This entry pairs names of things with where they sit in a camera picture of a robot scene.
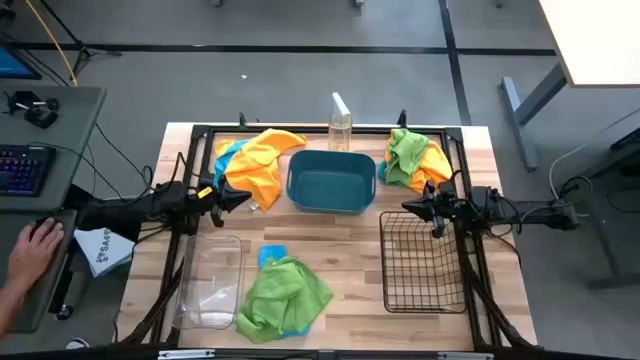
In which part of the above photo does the clear plastic bin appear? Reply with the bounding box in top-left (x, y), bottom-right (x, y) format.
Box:
top-left (172, 234), bottom-right (245, 332)

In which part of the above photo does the black wire basket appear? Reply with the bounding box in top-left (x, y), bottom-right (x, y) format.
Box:
top-left (378, 210), bottom-right (468, 316)

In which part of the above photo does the dark grey plastic bin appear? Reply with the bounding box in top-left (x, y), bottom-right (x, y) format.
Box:
top-left (286, 149), bottom-right (378, 216)

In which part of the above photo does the black cable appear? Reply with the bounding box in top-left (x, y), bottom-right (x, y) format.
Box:
top-left (28, 121), bottom-right (155, 202)

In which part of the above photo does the black tripod stand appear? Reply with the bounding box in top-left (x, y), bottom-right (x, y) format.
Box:
top-left (38, 0), bottom-right (124, 77)

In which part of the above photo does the black metal rig frame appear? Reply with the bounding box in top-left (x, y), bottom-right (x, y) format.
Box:
top-left (118, 109), bottom-right (540, 352)

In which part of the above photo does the silver metal bracket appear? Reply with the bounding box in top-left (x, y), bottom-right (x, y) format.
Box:
top-left (436, 351), bottom-right (495, 360)
top-left (157, 348), bottom-right (217, 360)

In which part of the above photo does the person's forearm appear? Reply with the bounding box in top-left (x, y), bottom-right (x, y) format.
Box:
top-left (0, 278), bottom-right (32, 342)

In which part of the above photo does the clear spray bottle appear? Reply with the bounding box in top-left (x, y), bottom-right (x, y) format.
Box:
top-left (327, 91), bottom-right (354, 153)

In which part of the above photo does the green microfiber towel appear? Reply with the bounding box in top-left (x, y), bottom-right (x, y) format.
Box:
top-left (248, 254), bottom-right (335, 327)
top-left (235, 292), bottom-right (302, 345)
top-left (382, 128), bottom-right (431, 188)

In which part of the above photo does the yellow cable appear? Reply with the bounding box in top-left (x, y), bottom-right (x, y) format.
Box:
top-left (23, 0), bottom-right (80, 87)

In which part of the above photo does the backlit black keyboard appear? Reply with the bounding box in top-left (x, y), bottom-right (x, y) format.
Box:
top-left (0, 144), bottom-right (58, 198)

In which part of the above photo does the white table top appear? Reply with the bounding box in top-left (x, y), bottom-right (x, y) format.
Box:
top-left (538, 0), bottom-right (640, 89)

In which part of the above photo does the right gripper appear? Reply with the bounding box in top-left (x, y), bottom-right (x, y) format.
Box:
top-left (401, 178), bottom-right (447, 239)

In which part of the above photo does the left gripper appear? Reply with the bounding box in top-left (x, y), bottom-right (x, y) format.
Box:
top-left (209, 174), bottom-right (253, 229)

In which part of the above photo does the monitor with blue screen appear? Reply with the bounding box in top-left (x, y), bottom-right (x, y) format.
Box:
top-left (0, 45), bottom-right (43, 82)

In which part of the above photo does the black clamp device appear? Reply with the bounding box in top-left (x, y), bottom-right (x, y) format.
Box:
top-left (5, 90), bottom-right (61, 130)

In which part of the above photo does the person's hand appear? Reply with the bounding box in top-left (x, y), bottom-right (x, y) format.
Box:
top-left (6, 216), bottom-right (66, 292)

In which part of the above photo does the grey table leg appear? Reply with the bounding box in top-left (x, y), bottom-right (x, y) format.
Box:
top-left (500, 62), bottom-right (569, 173)

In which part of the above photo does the white cable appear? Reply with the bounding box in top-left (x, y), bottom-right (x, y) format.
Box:
top-left (548, 143), bottom-right (587, 202)

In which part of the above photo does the yellow microfiber towel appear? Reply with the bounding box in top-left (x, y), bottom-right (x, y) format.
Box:
top-left (383, 140), bottom-right (454, 196)
top-left (214, 128), bottom-right (308, 170)
top-left (223, 148), bottom-right (283, 213)

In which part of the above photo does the grey desk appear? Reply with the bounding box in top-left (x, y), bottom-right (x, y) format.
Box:
top-left (0, 85), bottom-right (108, 335)

